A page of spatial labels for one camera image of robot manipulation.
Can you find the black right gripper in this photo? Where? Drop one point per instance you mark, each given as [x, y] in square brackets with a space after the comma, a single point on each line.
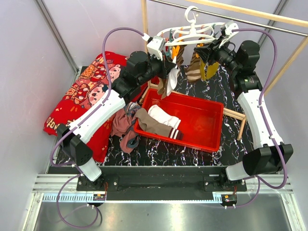
[203, 52]

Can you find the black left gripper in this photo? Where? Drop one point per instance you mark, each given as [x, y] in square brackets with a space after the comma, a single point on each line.
[165, 67]

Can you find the white round clip hanger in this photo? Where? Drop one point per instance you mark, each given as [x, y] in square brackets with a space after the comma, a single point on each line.
[193, 33]

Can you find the white sock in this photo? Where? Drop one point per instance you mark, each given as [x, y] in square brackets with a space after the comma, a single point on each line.
[172, 80]
[162, 117]

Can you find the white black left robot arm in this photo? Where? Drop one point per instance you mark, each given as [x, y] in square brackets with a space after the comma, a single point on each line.
[140, 68]

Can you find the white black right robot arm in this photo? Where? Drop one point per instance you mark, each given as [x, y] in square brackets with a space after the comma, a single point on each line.
[270, 153]

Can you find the mustard yellow hanging sock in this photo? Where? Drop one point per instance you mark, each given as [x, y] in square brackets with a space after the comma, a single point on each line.
[208, 71]

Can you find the brown hanging sock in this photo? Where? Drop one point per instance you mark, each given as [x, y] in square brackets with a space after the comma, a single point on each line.
[193, 69]

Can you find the taupe ribbed sock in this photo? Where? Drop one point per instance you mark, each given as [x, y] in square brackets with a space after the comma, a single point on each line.
[148, 124]

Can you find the red plastic bin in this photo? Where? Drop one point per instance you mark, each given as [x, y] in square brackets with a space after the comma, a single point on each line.
[201, 120]

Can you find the maroon striped cuff sock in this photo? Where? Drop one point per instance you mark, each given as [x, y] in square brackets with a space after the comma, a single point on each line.
[175, 134]

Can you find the pink and teal garment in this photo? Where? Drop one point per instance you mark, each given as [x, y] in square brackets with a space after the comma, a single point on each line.
[123, 127]

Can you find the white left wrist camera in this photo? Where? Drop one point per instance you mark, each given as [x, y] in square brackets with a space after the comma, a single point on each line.
[155, 45]

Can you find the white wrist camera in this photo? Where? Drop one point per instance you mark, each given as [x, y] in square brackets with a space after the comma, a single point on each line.
[155, 45]
[227, 32]

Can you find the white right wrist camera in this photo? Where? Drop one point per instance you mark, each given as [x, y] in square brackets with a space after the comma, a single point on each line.
[227, 32]

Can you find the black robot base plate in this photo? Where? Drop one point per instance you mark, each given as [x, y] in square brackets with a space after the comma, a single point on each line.
[207, 178]

